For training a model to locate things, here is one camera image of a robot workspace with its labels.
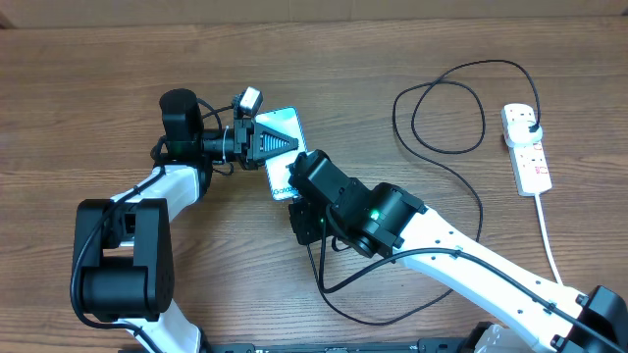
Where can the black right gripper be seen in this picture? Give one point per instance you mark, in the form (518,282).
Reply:
(305,219)

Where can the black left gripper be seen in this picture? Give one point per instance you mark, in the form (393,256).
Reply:
(250,142)

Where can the blue Galaxy smartphone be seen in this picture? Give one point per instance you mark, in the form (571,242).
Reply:
(285,120)

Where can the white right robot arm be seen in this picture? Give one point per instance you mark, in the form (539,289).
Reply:
(399,227)

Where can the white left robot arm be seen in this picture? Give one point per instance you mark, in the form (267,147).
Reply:
(123,264)

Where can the white charger adapter plug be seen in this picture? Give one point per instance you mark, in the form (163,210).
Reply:
(519,134)

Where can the white power strip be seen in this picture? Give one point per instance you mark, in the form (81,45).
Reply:
(529,163)

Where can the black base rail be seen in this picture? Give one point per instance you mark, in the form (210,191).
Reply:
(485,337)

